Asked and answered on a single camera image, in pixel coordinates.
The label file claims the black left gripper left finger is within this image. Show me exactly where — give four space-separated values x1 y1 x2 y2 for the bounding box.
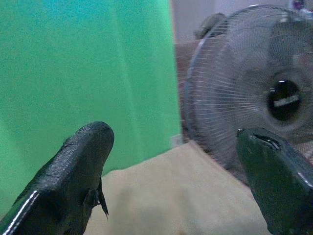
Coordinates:
0 121 115 235

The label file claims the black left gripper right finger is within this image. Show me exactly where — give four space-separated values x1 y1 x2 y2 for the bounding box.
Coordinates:
236 127 313 235

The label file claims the grey electric fan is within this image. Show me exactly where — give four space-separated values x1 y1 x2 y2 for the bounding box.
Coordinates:
183 4 313 185

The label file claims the beige cloth cover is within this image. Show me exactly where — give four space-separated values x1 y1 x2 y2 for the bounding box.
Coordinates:
84 141 272 235

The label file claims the green cloth backdrop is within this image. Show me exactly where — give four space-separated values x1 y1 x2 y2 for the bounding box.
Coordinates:
0 0 183 217

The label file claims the olive green cushion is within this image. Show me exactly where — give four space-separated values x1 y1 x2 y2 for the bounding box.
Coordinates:
193 13 228 40

